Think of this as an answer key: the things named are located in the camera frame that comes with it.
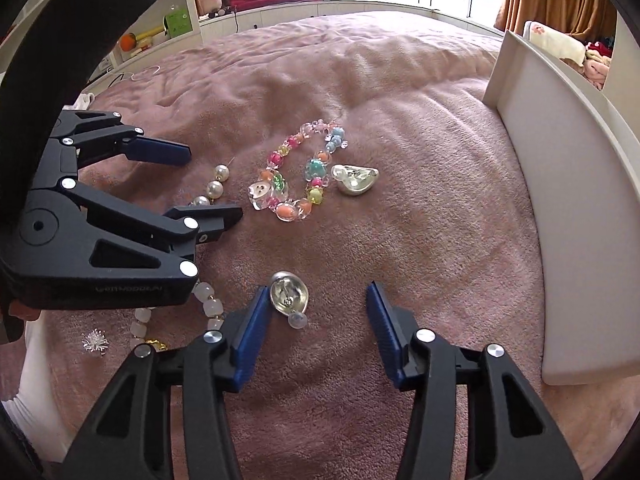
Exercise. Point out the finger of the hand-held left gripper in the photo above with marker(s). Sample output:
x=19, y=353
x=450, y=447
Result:
x=160, y=152
x=215, y=220

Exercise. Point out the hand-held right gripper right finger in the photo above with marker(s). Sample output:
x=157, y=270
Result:
x=385, y=330

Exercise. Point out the small silver flower brooch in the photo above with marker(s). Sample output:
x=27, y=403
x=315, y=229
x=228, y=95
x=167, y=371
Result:
x=95, y=342

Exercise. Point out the pile of plush toys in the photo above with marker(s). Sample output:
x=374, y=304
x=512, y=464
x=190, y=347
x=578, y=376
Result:
x=597, y=60

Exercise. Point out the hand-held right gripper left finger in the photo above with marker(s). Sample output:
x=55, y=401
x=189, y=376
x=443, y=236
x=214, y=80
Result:
x=250, y=335

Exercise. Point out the orange and yellow toy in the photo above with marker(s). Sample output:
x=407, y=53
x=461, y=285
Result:
x=130, y=41

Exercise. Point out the white wardrobe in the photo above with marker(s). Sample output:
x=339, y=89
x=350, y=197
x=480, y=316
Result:
x=622, y=60

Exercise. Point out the green box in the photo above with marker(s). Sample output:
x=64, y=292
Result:
x=176, y=22

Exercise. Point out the white pillow with pink print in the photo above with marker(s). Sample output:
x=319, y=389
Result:
x=555, y=42

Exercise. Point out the small gold ornament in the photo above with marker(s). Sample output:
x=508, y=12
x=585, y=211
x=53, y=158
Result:
x=156, y=345

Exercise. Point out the white storage box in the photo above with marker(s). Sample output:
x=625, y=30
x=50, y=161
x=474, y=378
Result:
x=565, y=185

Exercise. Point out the white window seat cabinets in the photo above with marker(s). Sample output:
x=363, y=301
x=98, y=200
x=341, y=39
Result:
x=350, y=10

